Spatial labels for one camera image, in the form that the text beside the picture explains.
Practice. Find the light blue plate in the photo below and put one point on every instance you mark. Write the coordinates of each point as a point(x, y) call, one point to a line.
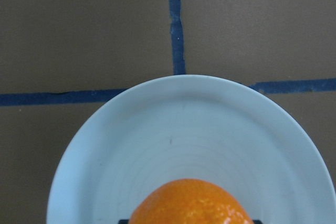
point(191, 127)

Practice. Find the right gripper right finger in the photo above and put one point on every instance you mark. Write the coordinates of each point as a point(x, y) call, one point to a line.
point(257, 221)

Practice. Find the orange mandarin fruit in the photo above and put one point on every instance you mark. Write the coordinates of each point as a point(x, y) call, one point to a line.
point(190, 201)

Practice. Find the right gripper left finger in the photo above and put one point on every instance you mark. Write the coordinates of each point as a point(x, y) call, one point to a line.
point(123, 221)

